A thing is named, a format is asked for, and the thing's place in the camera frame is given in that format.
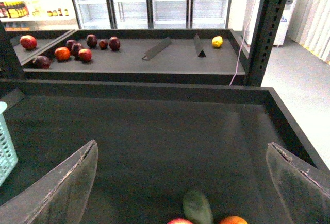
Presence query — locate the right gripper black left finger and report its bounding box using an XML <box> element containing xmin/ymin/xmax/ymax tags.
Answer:
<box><xmin>1</xmin><ymin>140</ymin><xmax>98</xmax><ymax>223</ymax></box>

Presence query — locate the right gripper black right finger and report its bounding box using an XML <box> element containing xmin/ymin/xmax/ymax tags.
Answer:
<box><xmin>266</xmin><ymin>142</ymin><xmax>329</xmax><ymax>223</ymax></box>

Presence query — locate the light blue plastic basket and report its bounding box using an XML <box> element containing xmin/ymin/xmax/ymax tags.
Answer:
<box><xmin>0</xmin><ymin>101</ymin><xmax>18</xmax><ymax>185</ymax></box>

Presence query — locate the red yellow apple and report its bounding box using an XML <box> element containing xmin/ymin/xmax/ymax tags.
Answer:
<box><xmin>167</xmin><ymin>218</ymin><xmax>193</xmax><ymax>224</ymax></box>

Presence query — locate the orange red apple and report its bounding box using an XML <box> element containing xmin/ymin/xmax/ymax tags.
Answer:
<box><xmin>54</xmin><ymin>47</ymin><xmax>71</xmax><ymax>61</ymax></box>

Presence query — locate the red apple on shelf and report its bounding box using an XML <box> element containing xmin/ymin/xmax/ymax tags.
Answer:
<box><xmin>78</xmin><ymin>49</ymin><xmax>92</xmax><ymax>62</ymax></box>

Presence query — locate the red apple far left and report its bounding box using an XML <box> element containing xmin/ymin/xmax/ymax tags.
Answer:
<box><xmin>20</xmin><ymin>35</ymin><xmax>37</xmax><ymax>50</ymax></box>

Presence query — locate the red orange mango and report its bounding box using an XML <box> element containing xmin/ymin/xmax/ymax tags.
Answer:
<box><xmin>219</xmin><ymin>216</ymin><xmax>248</xmax><ymax>224</ymax></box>

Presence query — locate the green avocado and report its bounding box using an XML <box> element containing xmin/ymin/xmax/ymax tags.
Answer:
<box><xmin>183</xmin><ymin>190</ymin><xmax>213</xmax><ymax>223</ymax></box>

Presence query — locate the front black display tray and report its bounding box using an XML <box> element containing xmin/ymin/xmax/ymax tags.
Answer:
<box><xmin>1</xmin><ymin>79</ymin><xmax>329</xmax><ymax>223</ymax></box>

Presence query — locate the black display tray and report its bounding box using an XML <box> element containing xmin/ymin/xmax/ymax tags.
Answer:
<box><xmin>6</xmin><ymin>29</ymin><xmax>249</xmax><ymax>85</ymax></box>
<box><xmin>1</xmin><ymin>79</ymin><xmax>329</xmax><ymax>223</ymax></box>

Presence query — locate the dark plum front left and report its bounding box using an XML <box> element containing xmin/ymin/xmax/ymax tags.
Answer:
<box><xmin>33</xmin><ymin>56</ymin><xmax>51</xmax><ymax>69</ymax></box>

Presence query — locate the dark plum rear left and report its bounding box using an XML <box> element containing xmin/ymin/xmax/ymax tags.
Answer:
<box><xmin>65</xmin><ymin>39</ymin><xmax>76</xmax><ymax>51</ymax></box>

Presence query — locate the small dark red plum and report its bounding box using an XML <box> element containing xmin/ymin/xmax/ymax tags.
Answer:
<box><xmin>98</xmin><ymin>39</ymin><xmax>108</xmax><ymax>50</ymax></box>

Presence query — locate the dark plum tall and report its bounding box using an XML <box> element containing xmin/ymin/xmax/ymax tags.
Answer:
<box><xmin>86</xmin><ymin>34</ymin><xmax>97</xmax><ymax>48</ymax></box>

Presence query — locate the dark red plum right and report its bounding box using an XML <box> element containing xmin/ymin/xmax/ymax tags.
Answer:
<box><xmin>109</xmin><ymin>36</ymin><xmax>121</xmax><ymax>51</ymax></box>

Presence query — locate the yellow lemon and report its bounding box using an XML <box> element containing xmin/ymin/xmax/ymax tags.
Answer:
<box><xmin>211</xmin><ymin>36</ymin><xmax>223</xmax><ymax>48</ymax></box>

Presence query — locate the upright black shelf divider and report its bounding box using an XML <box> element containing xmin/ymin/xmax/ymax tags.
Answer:
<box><xmin>193</xmin><ymin>34</ymin><xmax>206</xmax><ymax>58</ymax></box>

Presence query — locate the rear black display tray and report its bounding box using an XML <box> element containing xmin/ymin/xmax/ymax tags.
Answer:
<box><xmin>6</xmin><ymin>29</ymin><xmax>249</xmax><ymax>85</ymax></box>

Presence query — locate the flat black shelf divider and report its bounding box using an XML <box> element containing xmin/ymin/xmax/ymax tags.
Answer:
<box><xmin>142</xmin><ymin>37</ymin><xmax>172</xmax><ymax>61</ymax></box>

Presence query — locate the white chest freezer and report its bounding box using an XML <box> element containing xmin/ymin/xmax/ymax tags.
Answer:
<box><xmin>241</xmin><ymin>0</ymin><xmax>298</xmax><ymax>47</ymax></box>

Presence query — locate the shelf with bottles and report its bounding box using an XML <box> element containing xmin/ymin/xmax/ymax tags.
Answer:
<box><xmin>1</xmin><ymin>0</ymin><xmax>78</xmax><ymax>31</ymax></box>

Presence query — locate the glass door refrigerator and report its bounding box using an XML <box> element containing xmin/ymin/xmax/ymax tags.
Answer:
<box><xmin>73</xmin><ymin>0</ymin><xmax>231</xmax><ymax>29</ymax></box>

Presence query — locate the pink cable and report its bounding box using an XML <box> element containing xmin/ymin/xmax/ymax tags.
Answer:
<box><xmin>229</xmin><ymin>0</ymin><xmax>261</xmax><ymax>86</ymax></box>

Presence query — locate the black perforated shelf post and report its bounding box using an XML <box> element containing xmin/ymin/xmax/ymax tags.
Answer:
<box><xmin>244</xmin><ymin>0</ymin><xmax>286</xmax><ymax>87</ymax></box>

